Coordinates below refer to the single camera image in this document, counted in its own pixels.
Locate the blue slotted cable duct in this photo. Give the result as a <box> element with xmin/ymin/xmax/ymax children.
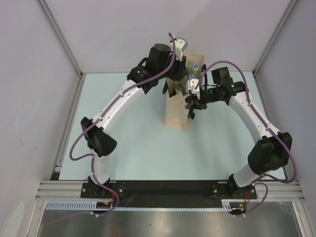
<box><xmin>45</xmin><ymin>199</ymin><xmax>246</xmax><ymax>212</ymax></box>

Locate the left aluminium frame post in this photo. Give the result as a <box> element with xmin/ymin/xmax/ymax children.
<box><xmin>36</xmin><ymin>0</ymin><xmax>83</xmax><ymax>78</ymax></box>

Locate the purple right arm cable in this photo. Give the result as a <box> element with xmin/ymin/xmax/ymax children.
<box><xmin>196</xmin><ymin>60</ymin><xmax>298</xmax><ymax>217</ymax></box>

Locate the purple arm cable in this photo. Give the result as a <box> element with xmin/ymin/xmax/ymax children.
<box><xmin>196</xmin><ymin>60</ymin><xmax>298</xmax><ymax>217</ymax></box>
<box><xmin>70</xmin><ymin>32</ymin><xmax>177</xmax><ymax>218</ymax></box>

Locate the beige canvas tote bag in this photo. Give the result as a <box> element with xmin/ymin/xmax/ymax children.
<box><xmin>163</xmin><ymin>51</ymin><xmax>204</xmax><ymax>131</ymax></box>

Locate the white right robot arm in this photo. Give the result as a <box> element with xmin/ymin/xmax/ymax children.
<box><xmin>185</xmin><ymin>67</ymin><xmax>292</xmax><ymax>198</ymax></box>

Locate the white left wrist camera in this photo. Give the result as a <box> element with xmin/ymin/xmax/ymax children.
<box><xmin>169</xmin><ymin>36</ymin><xmax>188</xmax><ymax>61</ymax></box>

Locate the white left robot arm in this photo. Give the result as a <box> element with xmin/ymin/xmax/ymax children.
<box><xmin>80</xmin><ymin>42</ymin><xmax>188</xmax><ymax>198</ymax></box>

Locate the aluminium frame post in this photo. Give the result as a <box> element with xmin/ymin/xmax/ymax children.
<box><xmin>36</xmin><ymin>0</ymin><xmax>83</xmax><ymax>78</ymax></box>
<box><xmin>252</xmin><ymin>0</ymin><xmax>300</xmax><ymax>76</ymax></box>

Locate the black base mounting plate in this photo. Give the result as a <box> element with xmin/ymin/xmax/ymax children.
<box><xmin>80</xmin><ymin>180</ymin><xmax>257</xmax><ymax>203</ymax></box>

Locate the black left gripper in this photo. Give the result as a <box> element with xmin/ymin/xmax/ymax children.
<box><xmin>157</xmin><ymin>50</ymin><xmax>188</xmax><ymax>81</ymax></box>

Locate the clear unlabelled water bottle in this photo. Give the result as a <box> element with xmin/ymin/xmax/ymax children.
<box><xmin>192</xmin><ymin>64</ymin><xmax>199</xmax><ymax>75</ymax></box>

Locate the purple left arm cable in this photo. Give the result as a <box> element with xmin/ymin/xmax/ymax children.
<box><xmin>70</xmin><ymin>32</ymin><xmax>177</xmax><ymax>218</ymax></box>

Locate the right aluminium frame post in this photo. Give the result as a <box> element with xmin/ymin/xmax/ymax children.
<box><xmin>252</xmin><ymin>0</ymin><xmax>300</xmax><ymax>76</ymax></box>

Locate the clear short glass bottle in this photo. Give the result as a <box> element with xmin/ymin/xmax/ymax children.
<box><xmin>174</xmin><ymin>81</ymin><xmax>187</xmax><ymax>94</ymax></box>

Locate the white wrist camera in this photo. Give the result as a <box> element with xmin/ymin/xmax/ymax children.
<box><xmin>186</xmin><ymin>79</ymin><xmax>200</xmax><ymax>99</ymax></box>
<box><xmin>169</xmin><ymin>36</ymin><xmax>188</xmax><ymax>61</ymax></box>

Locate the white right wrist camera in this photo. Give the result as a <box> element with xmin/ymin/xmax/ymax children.
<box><xmin>186</xmin><ymin>79</ymin><xmax>200</xmax><ymax>99</ymax></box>

